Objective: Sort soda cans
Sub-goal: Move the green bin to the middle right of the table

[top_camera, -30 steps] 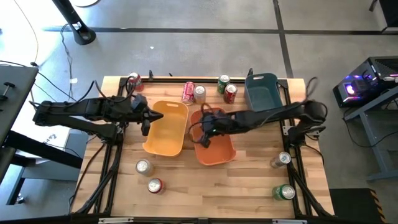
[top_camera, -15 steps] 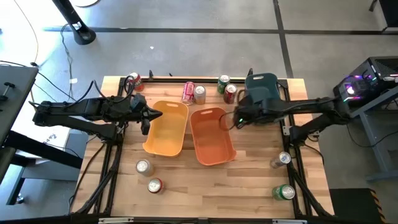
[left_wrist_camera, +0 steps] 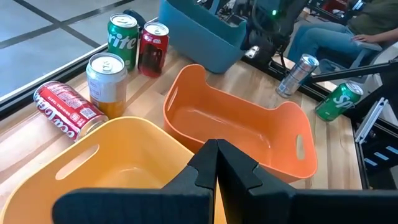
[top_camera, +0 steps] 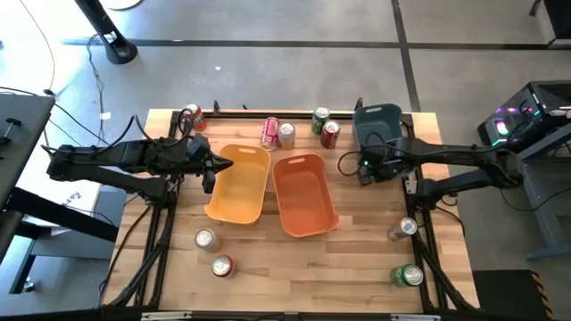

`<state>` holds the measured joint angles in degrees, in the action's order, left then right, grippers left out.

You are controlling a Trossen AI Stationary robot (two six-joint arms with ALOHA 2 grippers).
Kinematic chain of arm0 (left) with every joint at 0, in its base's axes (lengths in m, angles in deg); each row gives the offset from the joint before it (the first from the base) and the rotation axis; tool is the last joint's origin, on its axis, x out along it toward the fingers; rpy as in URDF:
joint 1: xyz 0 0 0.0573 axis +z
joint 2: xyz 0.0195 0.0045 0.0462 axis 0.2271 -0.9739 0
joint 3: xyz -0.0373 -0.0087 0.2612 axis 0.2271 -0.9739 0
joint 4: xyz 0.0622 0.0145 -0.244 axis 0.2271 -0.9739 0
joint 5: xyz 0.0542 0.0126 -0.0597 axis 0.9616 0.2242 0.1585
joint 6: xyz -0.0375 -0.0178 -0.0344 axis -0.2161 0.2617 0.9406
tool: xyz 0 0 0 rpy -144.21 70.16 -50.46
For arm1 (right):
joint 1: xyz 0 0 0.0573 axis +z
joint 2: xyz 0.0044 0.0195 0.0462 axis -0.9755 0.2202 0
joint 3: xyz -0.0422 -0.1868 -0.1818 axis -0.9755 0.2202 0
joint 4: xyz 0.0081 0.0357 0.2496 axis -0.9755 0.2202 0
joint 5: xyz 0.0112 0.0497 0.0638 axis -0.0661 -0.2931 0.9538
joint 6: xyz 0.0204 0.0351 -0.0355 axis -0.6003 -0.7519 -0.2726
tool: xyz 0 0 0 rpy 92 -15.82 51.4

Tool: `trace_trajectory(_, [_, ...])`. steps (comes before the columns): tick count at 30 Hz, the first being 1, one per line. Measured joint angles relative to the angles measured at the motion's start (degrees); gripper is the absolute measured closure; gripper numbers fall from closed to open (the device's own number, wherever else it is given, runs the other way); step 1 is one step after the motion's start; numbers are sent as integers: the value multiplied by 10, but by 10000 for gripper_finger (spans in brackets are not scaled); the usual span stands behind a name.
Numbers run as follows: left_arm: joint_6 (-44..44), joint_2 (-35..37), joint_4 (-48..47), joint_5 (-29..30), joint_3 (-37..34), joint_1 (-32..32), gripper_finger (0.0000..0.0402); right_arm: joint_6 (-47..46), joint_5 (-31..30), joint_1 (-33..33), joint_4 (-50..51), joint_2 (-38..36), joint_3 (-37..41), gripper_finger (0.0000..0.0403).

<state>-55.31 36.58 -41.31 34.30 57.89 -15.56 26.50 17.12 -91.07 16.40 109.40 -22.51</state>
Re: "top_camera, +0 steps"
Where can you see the silver metal bracket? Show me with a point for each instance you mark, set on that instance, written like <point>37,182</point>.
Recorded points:
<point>415,317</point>
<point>165,315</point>

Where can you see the black floor stand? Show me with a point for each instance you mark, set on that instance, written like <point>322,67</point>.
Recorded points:
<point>117,49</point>

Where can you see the yellow plastic bin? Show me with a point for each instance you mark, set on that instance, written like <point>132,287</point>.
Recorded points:
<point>241,187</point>

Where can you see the silver soda can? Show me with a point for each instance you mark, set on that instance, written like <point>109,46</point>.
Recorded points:
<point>206,239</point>

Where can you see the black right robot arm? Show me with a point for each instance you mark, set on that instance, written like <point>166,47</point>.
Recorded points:
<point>455,153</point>

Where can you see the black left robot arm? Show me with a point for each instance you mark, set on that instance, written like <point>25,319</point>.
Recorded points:
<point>111,156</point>

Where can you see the round flat stand base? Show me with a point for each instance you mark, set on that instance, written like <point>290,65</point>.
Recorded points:
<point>127,3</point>

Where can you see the black screw clamp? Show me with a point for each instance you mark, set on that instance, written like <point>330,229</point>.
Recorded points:
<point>10,121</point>

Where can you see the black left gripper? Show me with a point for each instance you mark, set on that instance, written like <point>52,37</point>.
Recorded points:
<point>198,160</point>

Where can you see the grey side table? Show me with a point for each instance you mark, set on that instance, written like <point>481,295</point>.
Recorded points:
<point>22,134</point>

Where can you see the slim silver drink can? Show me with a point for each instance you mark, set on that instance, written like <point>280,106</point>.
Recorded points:
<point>403,228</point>

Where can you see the green soda can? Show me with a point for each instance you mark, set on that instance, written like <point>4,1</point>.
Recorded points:
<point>319,119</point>
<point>407,275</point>

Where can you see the desk with grey legs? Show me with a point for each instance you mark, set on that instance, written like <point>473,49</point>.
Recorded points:
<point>539,209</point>

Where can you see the black cabinet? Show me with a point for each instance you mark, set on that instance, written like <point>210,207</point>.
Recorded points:
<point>560,18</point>

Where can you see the orange plastic bin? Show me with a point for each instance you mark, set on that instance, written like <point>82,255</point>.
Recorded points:
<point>303,196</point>

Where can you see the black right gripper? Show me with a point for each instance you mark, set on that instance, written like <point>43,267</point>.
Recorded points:
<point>383,160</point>

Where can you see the computer tower with RGB lights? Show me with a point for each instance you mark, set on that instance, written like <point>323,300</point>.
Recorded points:
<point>513,125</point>

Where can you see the black box with hazard stripes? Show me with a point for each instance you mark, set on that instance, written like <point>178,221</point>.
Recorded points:
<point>504,294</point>

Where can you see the black aluminium table frame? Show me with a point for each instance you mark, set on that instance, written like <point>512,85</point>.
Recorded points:
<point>241,115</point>

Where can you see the black table clamp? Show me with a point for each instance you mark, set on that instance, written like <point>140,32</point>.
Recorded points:
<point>358,104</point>
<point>217,107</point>

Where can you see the dark teal plastic bin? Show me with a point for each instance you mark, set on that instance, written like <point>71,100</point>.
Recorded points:
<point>377,125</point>

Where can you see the tan soda can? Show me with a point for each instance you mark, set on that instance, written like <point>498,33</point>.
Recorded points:
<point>287,136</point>

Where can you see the red Coca-Cola soda can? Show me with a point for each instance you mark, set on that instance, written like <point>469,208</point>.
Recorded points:
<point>270,134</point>

